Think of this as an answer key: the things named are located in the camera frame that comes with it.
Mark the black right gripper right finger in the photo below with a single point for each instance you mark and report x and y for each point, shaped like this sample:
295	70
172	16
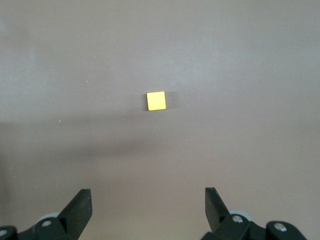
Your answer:
216	215

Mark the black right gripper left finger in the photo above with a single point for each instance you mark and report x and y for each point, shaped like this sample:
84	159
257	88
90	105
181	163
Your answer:
75	215

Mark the yellow cube block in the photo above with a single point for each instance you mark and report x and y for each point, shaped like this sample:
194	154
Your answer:
156	101

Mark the brown table cover mat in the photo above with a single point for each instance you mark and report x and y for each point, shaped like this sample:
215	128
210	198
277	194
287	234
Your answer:
75	62

